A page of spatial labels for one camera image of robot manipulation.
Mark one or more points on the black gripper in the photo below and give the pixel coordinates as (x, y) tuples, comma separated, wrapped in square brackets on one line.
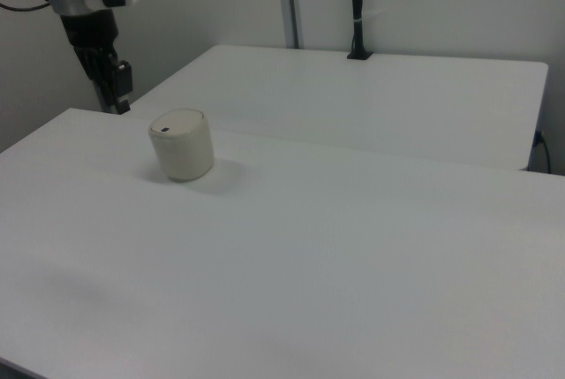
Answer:
[(90, 28)]

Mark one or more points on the beige trash bin with lid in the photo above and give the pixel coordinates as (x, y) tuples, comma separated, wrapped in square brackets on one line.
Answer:
[(185, 153)]

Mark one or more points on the white side table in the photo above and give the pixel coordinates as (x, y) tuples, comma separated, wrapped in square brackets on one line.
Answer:
[(353, 100)]

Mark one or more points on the white zip tie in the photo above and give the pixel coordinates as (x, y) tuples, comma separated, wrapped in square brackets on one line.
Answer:
[(359, 20)]

